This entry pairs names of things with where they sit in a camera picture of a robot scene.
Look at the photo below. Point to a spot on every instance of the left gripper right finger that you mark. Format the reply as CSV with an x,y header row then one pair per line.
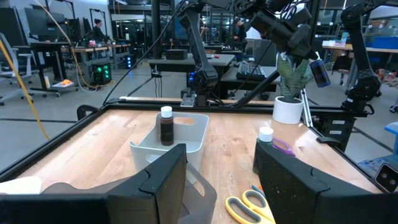
x,y
295,193

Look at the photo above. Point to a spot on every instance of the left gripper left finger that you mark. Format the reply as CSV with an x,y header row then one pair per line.
x,y
155,193

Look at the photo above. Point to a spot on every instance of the green paint bottle white cap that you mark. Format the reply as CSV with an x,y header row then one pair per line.
x,y
264,138

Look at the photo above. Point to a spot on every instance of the brown paint bottle white cap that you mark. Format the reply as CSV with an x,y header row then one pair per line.
x,y
167,130

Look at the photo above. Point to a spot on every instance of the white plastic bin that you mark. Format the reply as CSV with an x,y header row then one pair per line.
x,y
18,186

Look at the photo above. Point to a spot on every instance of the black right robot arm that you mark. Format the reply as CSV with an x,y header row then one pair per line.
x,y
199,46

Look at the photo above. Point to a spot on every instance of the black idle robot arm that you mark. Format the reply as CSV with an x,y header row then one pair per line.
x,y
357,40

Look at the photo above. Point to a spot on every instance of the person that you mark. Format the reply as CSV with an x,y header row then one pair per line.
x,y
99,31
241,31

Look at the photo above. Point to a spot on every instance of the dark desk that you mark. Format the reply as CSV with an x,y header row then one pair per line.
x,y
270,79

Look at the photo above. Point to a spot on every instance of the backlit black keyboard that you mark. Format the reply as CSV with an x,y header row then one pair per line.
x,y
250,71

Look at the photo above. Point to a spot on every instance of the green cloth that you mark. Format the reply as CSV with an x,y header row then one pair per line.
x,y
292,81

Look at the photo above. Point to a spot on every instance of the grey plastic bin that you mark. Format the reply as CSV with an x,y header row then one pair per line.
x,y
186,137

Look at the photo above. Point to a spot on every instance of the white round plant pot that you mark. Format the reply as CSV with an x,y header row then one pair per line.
x,y
287,110

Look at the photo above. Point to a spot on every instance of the grey desk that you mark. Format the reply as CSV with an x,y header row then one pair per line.
x,y
192,60

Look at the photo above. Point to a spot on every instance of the black desktop device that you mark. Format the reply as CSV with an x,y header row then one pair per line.
x,y
176,54

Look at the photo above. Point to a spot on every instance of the computer tower green lights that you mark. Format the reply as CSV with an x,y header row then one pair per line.
x,y
101,73

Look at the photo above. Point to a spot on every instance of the wooden top desk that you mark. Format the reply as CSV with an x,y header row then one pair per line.
x,y
93,49

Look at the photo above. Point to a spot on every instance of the white office chair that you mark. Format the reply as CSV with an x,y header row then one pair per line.
x,y
12,68

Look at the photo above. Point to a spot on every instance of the black computer monitor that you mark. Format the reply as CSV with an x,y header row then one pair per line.
x,y
40,26

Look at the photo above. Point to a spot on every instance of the black aluminium table frame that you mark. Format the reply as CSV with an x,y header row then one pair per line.
x,y
149,105

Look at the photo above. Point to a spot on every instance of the grey depth camera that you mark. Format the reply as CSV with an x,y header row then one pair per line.
x,y
387,178

